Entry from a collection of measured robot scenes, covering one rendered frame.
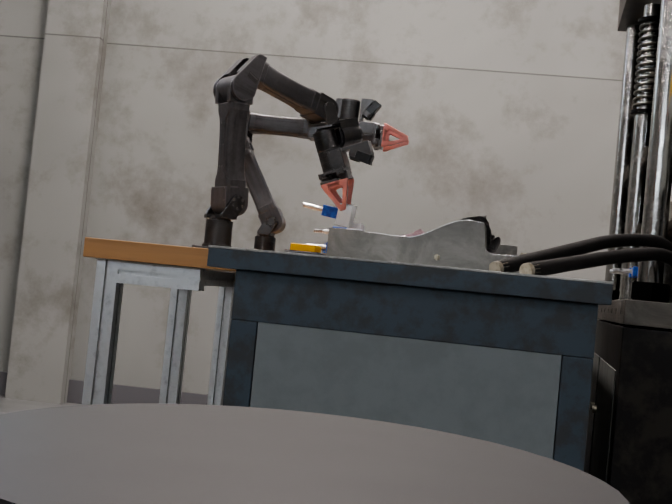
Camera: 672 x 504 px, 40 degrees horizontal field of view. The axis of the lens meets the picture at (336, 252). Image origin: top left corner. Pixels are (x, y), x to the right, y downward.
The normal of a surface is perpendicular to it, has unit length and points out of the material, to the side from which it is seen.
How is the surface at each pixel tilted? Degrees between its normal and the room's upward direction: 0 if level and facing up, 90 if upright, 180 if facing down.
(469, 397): 90
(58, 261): 90
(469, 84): 90
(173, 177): 90
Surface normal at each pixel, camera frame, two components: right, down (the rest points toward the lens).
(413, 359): -0.22, -0.06
